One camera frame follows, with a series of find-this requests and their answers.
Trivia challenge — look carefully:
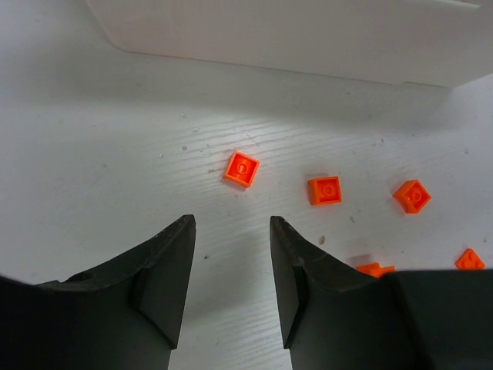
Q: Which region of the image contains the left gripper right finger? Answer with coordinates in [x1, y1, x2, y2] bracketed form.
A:
[270, 216, 492, 369]

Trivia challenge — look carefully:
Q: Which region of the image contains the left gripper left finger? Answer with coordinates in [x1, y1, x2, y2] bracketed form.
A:
[1, 215, 196, 369]

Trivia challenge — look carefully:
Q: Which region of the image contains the large orange lego brick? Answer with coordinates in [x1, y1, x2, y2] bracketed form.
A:
[357, 262, 395, 278]

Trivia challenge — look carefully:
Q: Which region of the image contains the orange lego brick right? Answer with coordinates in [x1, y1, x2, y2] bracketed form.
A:
[393, 179, 431, 214]

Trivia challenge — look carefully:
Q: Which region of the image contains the orange long lego brick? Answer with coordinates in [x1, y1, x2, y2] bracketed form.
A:
[455, 247, 486, 270]

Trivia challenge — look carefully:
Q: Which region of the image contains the orange lego brick top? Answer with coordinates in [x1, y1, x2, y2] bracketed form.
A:
[223, 150, 260, 188]

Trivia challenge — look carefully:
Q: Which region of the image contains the white three-compartment tray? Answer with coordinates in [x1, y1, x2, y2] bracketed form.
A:
[89, 1, 492, 87]

